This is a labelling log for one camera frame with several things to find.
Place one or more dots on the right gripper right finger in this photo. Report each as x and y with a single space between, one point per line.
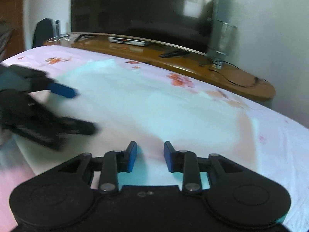
190 165

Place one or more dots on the wooden tv cabinet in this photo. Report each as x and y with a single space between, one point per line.
193 65

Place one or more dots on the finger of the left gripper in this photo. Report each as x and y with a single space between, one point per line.
72 126
37 80

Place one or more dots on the black office chair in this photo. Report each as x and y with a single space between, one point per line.
43 31

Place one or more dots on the curved black television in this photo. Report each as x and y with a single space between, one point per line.
184 23

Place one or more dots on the pink floral bed sheet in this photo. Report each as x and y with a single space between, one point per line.
281 143

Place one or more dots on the white sock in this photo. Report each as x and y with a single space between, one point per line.
127 106

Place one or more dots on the left glass table lamp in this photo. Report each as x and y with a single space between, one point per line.
58 36

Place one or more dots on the brown wooden door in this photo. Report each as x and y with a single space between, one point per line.
12 13

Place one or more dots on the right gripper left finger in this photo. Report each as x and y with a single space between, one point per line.
75 175

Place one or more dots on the silver set-top box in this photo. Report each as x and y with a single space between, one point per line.
133 42

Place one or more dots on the black remote control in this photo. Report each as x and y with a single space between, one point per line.
175 53

